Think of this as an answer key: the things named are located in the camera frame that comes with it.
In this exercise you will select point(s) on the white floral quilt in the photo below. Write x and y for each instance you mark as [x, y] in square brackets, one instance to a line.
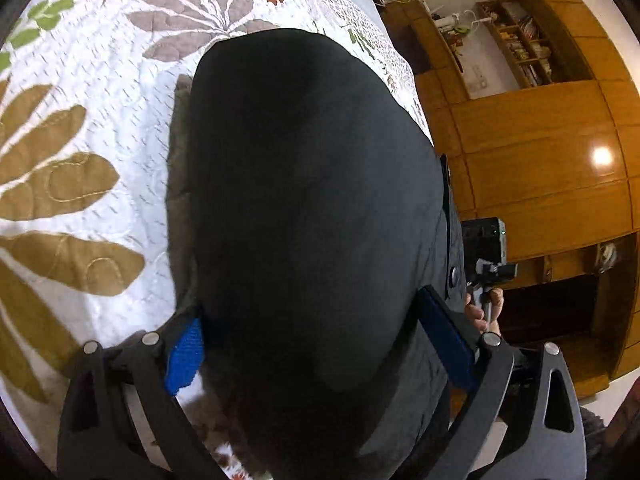
[100, 125]

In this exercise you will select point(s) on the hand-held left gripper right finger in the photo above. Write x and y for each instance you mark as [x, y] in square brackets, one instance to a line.
[447, 335]

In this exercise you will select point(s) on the wooden wall shelf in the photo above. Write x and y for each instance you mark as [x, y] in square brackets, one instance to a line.
[506, 46]

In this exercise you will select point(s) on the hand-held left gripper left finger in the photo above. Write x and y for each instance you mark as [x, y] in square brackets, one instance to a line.
[184, 360]

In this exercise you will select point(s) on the black pants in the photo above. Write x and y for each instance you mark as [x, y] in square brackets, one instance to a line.
[300, 210]

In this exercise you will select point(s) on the wooden desk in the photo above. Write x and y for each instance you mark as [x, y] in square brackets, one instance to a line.
[425, 35]

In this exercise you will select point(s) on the person's right hand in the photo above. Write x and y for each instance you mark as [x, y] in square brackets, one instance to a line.
[492, 317]

